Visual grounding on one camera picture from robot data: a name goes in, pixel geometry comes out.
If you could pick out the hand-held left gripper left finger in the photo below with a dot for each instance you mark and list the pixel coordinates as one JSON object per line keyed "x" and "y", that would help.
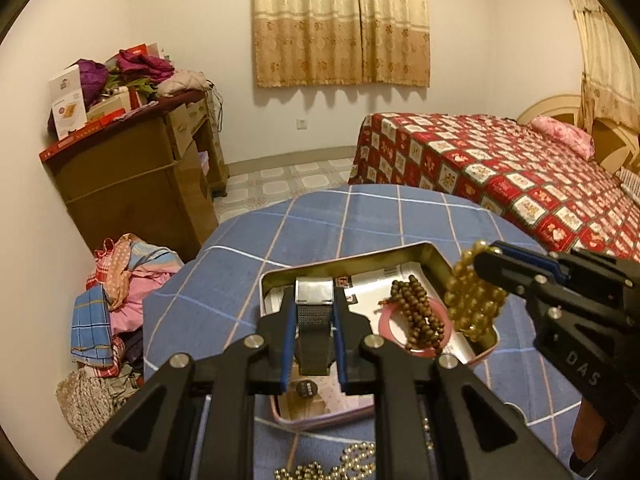
{"x": 286, "y": 355}

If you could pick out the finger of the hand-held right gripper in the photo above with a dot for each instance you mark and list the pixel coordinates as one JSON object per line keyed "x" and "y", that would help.
{"x": 540, "y": 262}
{"x": 505, "y": 275}

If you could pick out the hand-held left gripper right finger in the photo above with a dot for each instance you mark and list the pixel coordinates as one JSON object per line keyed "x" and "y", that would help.
{"x": 341, "y": 355}

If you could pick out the silver mesh wristwatch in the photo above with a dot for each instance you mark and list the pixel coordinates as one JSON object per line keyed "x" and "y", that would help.
{"x": 314, "y": 320}

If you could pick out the pink bangle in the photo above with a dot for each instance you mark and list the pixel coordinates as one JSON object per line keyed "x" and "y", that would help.
{"x": 387, "y": 325}

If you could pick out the pink metal tin box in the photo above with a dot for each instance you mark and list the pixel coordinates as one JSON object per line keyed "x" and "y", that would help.
{"x": 380, "y": 260}

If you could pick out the person's right hand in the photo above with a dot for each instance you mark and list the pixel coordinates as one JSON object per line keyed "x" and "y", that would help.
{"x": 587, "y": 440}

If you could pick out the bed with red patterned cover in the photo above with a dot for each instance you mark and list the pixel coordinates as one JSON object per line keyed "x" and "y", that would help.
{"x": 475, "y": 160}

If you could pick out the white striped cushion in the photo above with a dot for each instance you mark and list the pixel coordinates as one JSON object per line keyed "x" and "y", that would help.
{"x": 630, "y": 180}

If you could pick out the pink pillow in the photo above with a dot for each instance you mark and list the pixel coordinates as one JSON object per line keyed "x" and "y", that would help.
{"x": 565, "y": 135}

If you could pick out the blue checked tablecloth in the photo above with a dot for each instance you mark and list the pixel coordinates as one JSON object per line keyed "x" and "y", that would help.
{"x": 320, "y": 225}

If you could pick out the beige round headboard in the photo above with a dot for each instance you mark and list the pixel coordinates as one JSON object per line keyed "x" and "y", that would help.
{"x": 550, "y": 105}

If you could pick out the pile of pink clothes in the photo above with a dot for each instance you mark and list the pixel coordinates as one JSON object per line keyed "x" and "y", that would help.
{"x": 140, "y": 280}

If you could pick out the blue plaid cloth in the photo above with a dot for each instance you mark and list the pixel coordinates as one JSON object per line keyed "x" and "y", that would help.
{"x": 90, "y": 325}

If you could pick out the white lace cloth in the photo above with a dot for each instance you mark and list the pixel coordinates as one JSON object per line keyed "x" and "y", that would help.
{"x": 85, "y": 400}

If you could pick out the beige patterned curtain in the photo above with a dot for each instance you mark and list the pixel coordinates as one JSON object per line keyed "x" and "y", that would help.
{"x": 340, "y": 20}
{"x": 605, "y": 60}

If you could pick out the brown wooden cabinet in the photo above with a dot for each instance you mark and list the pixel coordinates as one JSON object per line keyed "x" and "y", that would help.
{"x": 125, "y": 185}

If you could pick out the flat red box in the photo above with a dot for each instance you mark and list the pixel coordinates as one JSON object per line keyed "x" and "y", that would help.
{"x": 75, "y": 141}

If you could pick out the beige cardboard box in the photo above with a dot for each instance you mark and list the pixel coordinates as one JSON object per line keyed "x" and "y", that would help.
{"x": 107, "y": 107}

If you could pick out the pile of purple clothes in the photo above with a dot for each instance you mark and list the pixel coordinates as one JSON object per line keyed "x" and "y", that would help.
{"x": 145, "y": 62}

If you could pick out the white carton box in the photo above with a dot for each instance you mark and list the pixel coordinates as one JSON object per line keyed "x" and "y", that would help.
{"x": 67, "y": 105}

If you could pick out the white wall socket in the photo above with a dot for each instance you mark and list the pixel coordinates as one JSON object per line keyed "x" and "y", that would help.
{"x": 301, "y": 123}

